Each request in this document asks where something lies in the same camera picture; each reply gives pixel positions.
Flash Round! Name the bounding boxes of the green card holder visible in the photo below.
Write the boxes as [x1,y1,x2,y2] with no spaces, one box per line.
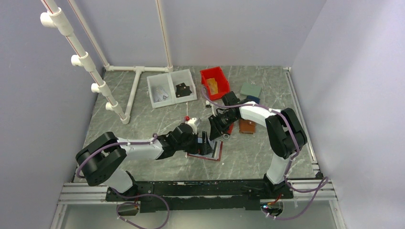
[240,83,262,97]

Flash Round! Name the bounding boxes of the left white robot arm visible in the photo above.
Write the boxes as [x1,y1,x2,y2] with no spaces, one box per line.
[75,123,217,200]

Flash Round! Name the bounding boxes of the white divided tray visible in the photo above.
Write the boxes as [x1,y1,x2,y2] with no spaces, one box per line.
[147,69,197,109]

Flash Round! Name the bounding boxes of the brown card holder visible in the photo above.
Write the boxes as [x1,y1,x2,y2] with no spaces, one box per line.
[239,119,256,134]

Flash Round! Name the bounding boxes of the blue card holder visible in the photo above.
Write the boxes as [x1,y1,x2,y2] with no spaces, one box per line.
[246,95,260,104]

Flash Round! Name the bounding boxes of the black credit card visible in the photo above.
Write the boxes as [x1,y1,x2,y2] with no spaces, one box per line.
[176,83,190,93]

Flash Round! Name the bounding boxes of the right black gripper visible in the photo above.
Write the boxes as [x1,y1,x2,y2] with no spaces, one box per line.
[208,112,238,141]

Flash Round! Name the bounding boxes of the orange card in bin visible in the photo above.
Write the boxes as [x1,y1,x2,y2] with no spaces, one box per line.
[206,78,218,95]

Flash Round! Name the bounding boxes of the red plastic bin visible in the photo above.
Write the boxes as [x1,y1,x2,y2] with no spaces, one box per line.
[200,66,230,101]

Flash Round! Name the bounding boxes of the cards in white tray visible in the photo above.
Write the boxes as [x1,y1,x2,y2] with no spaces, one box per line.
[152,86,169,103]

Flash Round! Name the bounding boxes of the red card holder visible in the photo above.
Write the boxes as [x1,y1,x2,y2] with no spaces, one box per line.
[186,141,223,161]

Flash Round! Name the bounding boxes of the red handled adjustable wrench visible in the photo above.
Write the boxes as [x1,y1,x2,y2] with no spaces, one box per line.
[223,124,234,140]

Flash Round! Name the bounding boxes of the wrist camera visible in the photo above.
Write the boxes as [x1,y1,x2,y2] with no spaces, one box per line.
[184,116,201,132]
[205,100,217,116]

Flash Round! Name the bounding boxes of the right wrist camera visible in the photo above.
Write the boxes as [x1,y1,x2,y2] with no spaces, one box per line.
[205,100,217,116]

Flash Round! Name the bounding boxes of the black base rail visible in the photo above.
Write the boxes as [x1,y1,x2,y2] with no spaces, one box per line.
[104,179,295,214]

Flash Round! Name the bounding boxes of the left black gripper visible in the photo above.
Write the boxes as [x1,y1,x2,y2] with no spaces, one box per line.
[176,131,213,155]

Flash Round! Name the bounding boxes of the white pvc pipe frame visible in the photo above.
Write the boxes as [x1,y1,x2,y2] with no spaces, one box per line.
[40,0,173,125]

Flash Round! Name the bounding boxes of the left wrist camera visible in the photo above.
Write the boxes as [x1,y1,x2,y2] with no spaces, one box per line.
[184,116,201,132]

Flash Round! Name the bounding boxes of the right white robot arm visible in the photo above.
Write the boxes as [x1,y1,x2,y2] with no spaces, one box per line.
[208,92,308,198]

